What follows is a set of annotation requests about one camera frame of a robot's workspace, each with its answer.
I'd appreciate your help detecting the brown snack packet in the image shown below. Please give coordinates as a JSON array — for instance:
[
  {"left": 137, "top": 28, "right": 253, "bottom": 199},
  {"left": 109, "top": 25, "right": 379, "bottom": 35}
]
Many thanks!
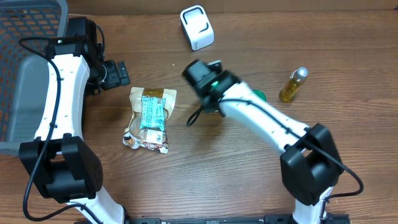
[{"left": 124, "top": 87, "right": 177, "bottom": 136}]

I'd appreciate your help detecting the green lid white jar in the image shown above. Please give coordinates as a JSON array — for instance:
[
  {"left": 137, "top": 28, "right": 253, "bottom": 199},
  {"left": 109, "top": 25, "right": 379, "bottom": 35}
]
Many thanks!
[{"left": 252, "top": 90, "right": 267, "bottom": 102}]

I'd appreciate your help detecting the brown cardboard back panel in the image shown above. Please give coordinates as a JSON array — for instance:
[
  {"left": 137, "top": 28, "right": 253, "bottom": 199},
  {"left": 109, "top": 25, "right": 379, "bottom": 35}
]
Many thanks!
[{"left": 67, "top": 0, "right": 397, "bottom": 16}]

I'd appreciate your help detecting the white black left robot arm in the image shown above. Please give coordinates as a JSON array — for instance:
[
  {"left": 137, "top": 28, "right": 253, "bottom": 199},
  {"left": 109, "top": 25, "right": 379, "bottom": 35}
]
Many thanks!
[{"left": 19, "top": 17, "right": 130, "bottom": 223}]

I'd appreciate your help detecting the white barcode scanner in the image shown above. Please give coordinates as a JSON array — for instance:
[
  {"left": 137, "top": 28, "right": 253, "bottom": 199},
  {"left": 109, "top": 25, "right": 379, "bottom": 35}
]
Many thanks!
[{"left": 180, "top": 5, "right": 215, "bottom": 51}]

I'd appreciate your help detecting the teal snack packet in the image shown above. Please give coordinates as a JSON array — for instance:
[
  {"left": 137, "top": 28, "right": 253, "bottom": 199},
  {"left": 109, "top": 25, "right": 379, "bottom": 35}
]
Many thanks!
[{"left": 140, "top": 96, "right": 165, "bottom": 131}]

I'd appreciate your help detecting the grey plastic mesh basket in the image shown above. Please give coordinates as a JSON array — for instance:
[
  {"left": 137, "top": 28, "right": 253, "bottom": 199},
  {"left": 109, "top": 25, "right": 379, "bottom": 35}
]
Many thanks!
[{"left": 1, "top": 0, "right": 68, "bottom": 156}]

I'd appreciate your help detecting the white labelled snack packet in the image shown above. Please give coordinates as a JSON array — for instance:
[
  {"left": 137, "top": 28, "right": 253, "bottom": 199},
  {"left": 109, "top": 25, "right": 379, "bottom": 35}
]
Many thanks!
[{"left": 123, "top": 129, "right": 169, "bottom": 154}]

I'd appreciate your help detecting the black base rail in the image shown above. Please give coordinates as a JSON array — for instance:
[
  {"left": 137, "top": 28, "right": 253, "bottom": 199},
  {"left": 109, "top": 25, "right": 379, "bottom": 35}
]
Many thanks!
[{"left": 127, "top": 213, "right": 352, "bottom": 224}]

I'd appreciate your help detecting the yellow oil bottle silver cap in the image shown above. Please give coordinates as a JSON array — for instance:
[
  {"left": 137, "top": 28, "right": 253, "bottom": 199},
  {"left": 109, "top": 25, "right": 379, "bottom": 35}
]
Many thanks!
[{"left": 279, "top": 67, "right": 308, "bottom": 102}]

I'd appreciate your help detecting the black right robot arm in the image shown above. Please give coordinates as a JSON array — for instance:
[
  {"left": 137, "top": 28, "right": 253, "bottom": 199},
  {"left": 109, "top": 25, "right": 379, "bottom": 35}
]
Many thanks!
[{"left": 182, "top": 60, "right": 350, "bottom": 223}]

